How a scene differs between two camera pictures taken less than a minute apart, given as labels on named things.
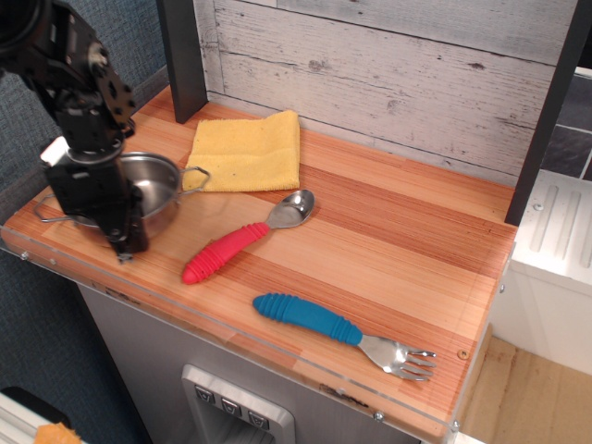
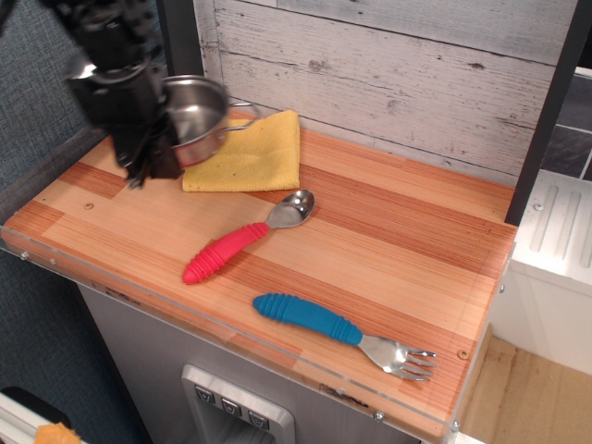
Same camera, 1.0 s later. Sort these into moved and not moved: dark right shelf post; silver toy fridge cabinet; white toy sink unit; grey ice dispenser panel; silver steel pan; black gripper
Moved: black gripper; silver steel pan
Not moved: silver toy fridge cabinet; white toy sink unit; grey ice dispenser panel; dark right shelf post
